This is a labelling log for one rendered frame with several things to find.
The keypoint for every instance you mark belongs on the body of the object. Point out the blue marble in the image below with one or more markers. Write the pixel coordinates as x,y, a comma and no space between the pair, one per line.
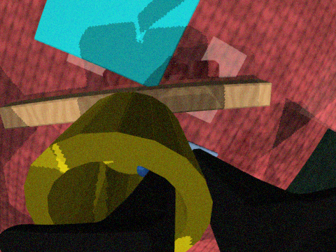
142,170

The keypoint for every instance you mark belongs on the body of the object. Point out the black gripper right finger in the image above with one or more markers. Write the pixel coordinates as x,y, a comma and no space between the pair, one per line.
251,215

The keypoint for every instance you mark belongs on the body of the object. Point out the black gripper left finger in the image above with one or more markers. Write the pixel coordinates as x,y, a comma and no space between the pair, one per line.
144,222

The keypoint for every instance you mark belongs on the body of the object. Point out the tan flat bar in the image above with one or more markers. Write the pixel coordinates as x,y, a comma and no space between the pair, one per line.
185,97

